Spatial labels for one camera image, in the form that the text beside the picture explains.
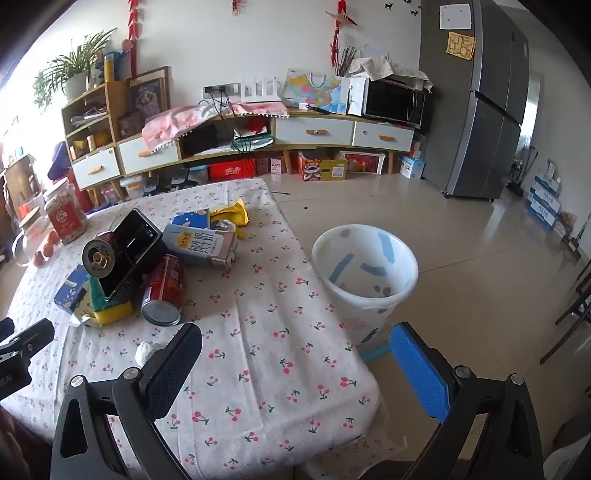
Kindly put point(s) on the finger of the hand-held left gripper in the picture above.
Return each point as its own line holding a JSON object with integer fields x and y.
{"x": 32, "y": 339}
{"x": 5, "y": 326}

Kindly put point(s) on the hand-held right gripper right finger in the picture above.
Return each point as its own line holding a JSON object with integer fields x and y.
{"x": 420, "y": 369}

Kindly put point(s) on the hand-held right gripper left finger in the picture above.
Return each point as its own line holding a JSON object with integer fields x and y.
{"x": 173, "y": 369}

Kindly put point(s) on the white snack packet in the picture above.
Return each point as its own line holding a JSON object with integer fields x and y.
{"x": 81, "y": 319}

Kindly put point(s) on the yellow green sponge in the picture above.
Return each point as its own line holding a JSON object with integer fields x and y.
{"x": 113, "y": 314}

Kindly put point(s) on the yellow snack wrapper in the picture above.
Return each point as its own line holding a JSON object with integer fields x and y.
{"x": 235, "y": 214}

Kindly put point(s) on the crumpled white tissue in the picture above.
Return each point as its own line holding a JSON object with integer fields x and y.
{"x": 145, "y": 351}

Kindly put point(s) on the blue snack box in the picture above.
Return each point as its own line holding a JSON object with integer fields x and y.
{"x": 69, "y": 290}

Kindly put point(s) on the small orange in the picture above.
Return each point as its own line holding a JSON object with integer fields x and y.
{"x": 38, "y": 259}
{"x": 52, "y": 236}
{"x": 47, "y": 249}

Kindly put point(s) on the red drink can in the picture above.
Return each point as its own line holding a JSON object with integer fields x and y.
{"x": 164, "y": 286}

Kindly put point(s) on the cherry print tablecloth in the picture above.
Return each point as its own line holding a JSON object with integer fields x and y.
{"x": 277, "y": 369}

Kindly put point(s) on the dark can gold lid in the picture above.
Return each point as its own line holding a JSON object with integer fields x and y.
{"x": 99, "y": 258}

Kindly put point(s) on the glass jar wooden lid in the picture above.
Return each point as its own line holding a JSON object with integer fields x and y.
{"x": 28, "y": 219}

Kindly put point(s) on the clear jar red label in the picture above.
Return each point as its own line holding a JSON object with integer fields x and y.
{"x": 67, "y": 219}

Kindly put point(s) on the black rectangular box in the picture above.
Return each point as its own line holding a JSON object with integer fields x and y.
{"x": 134, "y": 249}

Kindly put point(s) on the white blue milk carton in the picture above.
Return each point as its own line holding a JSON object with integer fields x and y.
{"x": 198, "y": 244}

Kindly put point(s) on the silver foil wrapper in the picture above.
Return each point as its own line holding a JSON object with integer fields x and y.
{"x": 224, "y": 226}

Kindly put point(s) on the dark chair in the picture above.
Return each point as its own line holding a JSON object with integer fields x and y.
{"x": 572, "y": 304}

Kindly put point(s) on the purple bag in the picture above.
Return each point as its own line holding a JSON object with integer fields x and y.
{"x": 57, "y": 161}

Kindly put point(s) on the white shelf unit drawer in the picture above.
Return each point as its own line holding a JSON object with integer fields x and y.
{"x": 97, "y": 168}

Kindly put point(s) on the clear plastic storage box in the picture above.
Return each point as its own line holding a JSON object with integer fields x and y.
{"x": 136, "y": 187}

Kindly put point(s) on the small blue white box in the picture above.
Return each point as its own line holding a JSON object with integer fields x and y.
{"x": 411, "y": 167}

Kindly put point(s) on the red gift box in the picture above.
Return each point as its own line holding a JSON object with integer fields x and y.
{"x": 231, "y": 170}

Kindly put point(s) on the stack of blue white cartons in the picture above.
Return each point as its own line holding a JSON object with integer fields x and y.
{"x": 547, "y": 198}

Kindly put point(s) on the red white flat box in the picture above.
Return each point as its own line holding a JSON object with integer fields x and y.
{"x": 362, "y": 162}

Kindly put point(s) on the white cabinet drawer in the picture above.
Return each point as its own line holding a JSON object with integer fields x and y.
{"x": 383, "y": 136}
{"x": 314, "y": 131}
{"x": 147, "y": 154}

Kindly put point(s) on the yellow printed carton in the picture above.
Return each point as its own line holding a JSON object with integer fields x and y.
{"x": 323, "y": 168}

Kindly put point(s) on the pink patterned box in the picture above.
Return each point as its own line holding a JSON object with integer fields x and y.
{"x": 272, "y": 166}

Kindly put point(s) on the wooden white tv cabinet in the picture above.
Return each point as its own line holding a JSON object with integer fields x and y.
{"x": 268, "y": 150}

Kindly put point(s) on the pink fringed cloth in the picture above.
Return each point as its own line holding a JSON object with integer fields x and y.
{"x": 171, "y": 122}

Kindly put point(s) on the wooden shelf unit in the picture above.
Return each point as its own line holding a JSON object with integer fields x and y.
{"x": 117, "y": 106}

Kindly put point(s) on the grey refrigerator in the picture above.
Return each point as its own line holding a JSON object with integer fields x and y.
{"x": 461, "y": 115}

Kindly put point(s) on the green potted plant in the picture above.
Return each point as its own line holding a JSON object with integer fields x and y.
{"x": 74, "y": 69}

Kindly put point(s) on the black microwave oven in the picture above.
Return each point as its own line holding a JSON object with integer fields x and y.
{"x": 392, "y": 104}

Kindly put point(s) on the framed floral picture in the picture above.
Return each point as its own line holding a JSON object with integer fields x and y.
{"x": 147, "y": 94}

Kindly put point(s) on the grey power strip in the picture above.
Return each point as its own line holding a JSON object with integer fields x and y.
{"x": 221, "y": 90}

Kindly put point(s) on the white slatted rack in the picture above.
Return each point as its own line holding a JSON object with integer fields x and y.
{"x": 261, "y": 92}

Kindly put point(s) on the map print paper bag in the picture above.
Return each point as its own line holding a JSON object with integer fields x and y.
{"x": 314, "y": 90}

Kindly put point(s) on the pale printed cloth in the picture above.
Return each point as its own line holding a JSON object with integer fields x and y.
{"x": 383, "y": 67}

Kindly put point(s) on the bundle of dried twigs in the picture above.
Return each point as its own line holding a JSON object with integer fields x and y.
{"x": 345, "y": 62}

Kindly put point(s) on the yellow paper note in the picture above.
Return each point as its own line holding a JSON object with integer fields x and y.
{"x": 461, "y": 45}

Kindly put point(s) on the white paper note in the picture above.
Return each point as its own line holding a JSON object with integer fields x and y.
{"x": 455, "y": 16}

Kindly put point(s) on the red knot wall decoration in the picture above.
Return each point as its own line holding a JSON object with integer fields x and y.
{"x": 340, "y": 18}

